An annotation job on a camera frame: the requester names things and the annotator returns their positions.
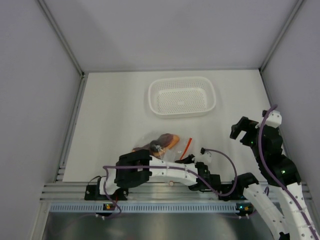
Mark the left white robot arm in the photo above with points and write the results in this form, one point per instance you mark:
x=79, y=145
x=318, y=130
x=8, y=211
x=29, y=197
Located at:
x=137, y=168

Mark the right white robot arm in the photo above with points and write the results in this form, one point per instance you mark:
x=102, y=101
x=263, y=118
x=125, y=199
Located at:
x=292, y=220

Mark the fake black food piece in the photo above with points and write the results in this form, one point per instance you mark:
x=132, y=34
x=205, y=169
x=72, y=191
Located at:
x=155, y=146

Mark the white perforated plastic basket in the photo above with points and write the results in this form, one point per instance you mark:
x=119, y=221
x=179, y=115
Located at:
x=181, y=97

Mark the clear zip top bag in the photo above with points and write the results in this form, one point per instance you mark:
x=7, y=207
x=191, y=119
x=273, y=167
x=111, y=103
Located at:
x=179, y=151

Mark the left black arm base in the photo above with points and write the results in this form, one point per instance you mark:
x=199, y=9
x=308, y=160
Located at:
x=94, y=191

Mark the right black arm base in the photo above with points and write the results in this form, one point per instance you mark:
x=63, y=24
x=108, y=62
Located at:
x=226, y=189

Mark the fake orange food piece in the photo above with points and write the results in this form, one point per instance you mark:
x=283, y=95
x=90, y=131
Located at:
x=166, y=140

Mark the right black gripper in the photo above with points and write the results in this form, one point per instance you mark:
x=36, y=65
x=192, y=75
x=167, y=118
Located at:
x=245, y=124

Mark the aluminium mounting rail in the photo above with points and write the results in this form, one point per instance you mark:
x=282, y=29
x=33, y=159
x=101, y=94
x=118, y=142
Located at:
x=154, y=191

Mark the grey slotted cable duct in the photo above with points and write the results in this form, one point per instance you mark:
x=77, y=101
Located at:
x=152, y=207

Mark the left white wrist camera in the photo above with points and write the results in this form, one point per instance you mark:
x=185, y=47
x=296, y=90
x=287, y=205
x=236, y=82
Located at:
x=205, y=156

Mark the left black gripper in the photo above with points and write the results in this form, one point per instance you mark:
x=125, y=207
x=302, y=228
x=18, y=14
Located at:
x=187, y=160

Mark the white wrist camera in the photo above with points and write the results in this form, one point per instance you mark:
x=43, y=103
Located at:
x=205, y=156
x=273, y=119

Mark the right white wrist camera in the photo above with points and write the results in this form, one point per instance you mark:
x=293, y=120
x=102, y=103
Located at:
x=273, y=119

